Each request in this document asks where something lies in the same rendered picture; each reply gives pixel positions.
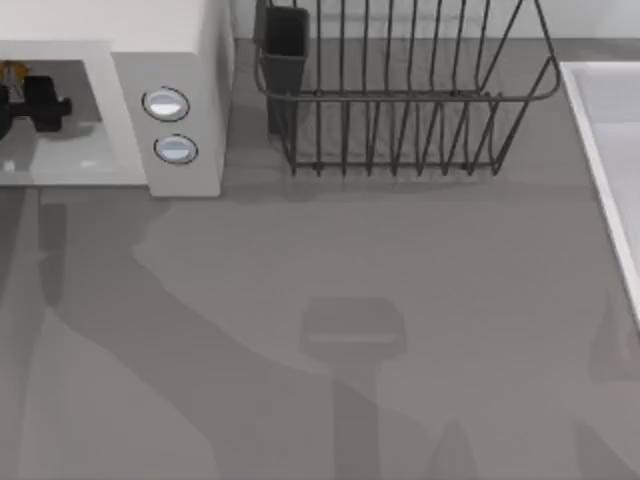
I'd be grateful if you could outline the large round microwave knob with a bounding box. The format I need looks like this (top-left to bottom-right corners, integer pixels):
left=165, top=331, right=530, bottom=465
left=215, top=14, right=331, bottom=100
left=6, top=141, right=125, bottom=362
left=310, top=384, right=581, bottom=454
left=141, top=85, right=192, bottom=123

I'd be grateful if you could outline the dark wire dish rack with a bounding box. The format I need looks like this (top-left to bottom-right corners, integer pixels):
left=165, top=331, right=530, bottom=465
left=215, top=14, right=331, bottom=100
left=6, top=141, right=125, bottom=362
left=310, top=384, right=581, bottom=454
left=253, top=0, right=561, bottom=178

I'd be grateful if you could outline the small round microwave knob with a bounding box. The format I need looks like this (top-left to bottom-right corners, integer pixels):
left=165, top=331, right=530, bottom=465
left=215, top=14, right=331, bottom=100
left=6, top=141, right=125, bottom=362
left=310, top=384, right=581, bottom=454
left=152, top=133, right=200, bottom=166

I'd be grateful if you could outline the white sink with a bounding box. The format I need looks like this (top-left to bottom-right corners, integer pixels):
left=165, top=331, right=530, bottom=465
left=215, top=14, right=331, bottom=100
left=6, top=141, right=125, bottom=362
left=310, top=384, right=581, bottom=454
left=558, top=60, right=640, bottom=335

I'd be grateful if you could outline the pale microwave oven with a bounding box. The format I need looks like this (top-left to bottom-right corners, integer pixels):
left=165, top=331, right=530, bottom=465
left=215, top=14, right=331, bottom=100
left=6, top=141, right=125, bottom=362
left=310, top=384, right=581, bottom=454
left=0, top=0, right=234, bottom=199

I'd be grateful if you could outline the black cutlery holder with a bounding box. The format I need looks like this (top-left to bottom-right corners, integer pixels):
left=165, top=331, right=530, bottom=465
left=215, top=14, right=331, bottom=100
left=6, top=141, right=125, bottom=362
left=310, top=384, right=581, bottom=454
left=253, top=0, right=312, bottom=137

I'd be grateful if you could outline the orange and brown object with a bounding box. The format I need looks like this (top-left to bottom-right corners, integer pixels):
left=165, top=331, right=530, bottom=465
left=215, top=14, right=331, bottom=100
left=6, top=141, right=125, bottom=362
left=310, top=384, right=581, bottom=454
left=0, top=59, right=27, bottom=99

